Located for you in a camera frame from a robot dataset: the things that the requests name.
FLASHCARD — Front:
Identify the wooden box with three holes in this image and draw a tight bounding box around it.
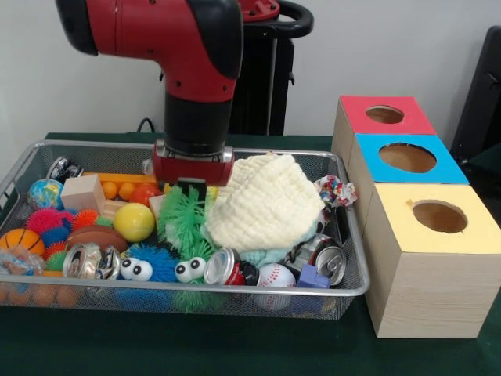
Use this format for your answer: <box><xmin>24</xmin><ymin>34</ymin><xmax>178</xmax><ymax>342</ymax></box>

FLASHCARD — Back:
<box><xmin>331</xmin><ymin>96</ymin><xmax>501</xmax><ymax>339</ymax></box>

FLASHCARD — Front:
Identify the red crushed can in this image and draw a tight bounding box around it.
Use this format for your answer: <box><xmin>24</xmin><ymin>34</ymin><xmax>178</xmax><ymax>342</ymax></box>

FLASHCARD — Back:
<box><xmin>204</xmin><ymin>248</ymin><xmax>261</xmax><ymax>287</ymax></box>

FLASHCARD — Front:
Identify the white toy baseball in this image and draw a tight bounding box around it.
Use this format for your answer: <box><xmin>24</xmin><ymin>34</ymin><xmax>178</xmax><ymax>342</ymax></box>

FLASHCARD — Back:
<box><xmin>257</xmin><ymin>264</ymin><xmax>297</xmax><ymax>312</ymax></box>

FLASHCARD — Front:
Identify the mint green knitted cloth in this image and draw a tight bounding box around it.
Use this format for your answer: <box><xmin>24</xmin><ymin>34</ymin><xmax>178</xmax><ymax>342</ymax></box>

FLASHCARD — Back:
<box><xmin>239</xmin><ymin>244</ymin><xmax>297</xmax><ymax>267</ymax></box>

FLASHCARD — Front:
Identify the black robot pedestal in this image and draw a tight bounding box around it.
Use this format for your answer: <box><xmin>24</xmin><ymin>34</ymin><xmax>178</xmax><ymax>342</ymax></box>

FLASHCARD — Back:
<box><xmin>227</xmin><ymin>0</ymin><xmax>314</xmax><ymax>136</ymax></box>

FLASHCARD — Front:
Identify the shallow clear mesh bin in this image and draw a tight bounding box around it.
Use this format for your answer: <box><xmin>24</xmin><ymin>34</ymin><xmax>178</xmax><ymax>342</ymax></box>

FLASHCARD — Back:
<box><xmin>0</xmin><ymin>141</ymin><xmax>371</xmax><ymax>320</ymax></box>

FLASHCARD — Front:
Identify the dark green table cloth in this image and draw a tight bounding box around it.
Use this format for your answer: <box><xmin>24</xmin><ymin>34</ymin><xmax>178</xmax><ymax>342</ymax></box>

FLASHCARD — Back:
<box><xmin>0</xmin><ymin>132</ymin><xmax>501</xmax><ymax>376</ymax></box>

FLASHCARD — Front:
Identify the colourful braided rope toy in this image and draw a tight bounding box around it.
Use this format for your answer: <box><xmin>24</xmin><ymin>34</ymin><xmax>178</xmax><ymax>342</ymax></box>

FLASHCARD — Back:
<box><xmin>315</xmin><ymin>175</ymin><xmax>358</xmax><ymax>211</ymax></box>

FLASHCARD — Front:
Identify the pale wooden cube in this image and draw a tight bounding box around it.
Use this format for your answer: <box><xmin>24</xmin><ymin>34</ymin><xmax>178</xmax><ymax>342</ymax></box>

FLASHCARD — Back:
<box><xmin>60</xmin><ymin>174</ymin><xmax>106</xmax><ymax>214</ymax></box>

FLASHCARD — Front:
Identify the cream knitted cloth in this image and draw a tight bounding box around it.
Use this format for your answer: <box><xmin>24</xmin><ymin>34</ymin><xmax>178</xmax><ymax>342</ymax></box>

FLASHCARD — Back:
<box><xmin>204</xmin><ymin>153</ymin><xmax>324</xmax><ymax>253</ymax></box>

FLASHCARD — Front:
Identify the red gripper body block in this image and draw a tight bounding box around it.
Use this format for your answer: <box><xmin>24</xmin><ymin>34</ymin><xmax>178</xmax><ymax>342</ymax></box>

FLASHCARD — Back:
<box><xmin>151</xmin><ymin>141</ymin><xmax>235</xmax><ymax>187</ymax></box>

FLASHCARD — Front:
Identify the blue spiky ball with eyes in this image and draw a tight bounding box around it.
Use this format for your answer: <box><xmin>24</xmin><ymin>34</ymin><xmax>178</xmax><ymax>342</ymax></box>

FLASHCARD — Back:
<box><xmin>117</xmin><ymin>244</ymin><xmax>179</xmax><ymax>284</ymax></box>

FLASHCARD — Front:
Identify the silver crushed can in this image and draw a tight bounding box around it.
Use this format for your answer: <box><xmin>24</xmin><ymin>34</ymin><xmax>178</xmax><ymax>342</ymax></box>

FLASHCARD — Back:
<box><xmin>312</xmin><ymin>243</ymin><xmax>348</xmax><ymax>287</ymax></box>

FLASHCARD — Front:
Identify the plain yellow ball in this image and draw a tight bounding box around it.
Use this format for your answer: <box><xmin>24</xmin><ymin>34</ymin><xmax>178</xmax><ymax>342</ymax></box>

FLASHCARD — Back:
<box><xmin>114</xmin><ymin>203</ymin><xmax>157</xmax><ymax>243</ymax></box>

